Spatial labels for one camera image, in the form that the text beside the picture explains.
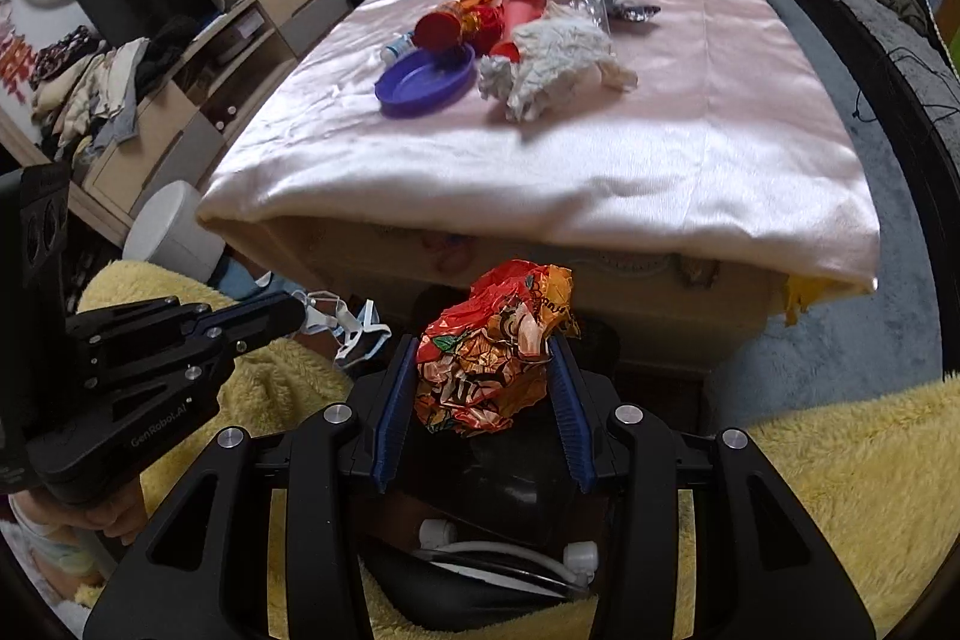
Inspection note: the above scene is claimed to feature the red orange wrapper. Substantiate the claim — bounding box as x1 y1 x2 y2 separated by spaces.
415 260 576 435

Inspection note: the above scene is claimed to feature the white round trash bin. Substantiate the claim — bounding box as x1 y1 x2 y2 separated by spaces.
122 181 226 283

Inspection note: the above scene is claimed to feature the person left hand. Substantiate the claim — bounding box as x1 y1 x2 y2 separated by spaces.
10 479 148 546

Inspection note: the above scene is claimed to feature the disposable face mask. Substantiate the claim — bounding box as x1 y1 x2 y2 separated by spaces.
291 289 392 369

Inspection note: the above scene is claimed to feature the wooden tv cabinet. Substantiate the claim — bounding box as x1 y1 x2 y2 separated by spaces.
0 0 352 249

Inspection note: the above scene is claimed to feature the purple plastic lid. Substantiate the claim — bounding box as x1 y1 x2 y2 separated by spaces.
374 46 475 117

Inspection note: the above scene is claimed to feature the red orange snack canister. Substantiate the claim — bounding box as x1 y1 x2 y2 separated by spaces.
381 7 464 67

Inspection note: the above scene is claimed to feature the pink satin tablecloth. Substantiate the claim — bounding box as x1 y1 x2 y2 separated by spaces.
197 0 880 292

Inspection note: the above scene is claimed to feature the pink plastic scoop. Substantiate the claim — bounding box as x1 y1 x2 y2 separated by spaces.
490 0 548 64

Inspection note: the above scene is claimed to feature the black sofa bed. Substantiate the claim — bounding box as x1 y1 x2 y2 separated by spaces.
797 0 958 286

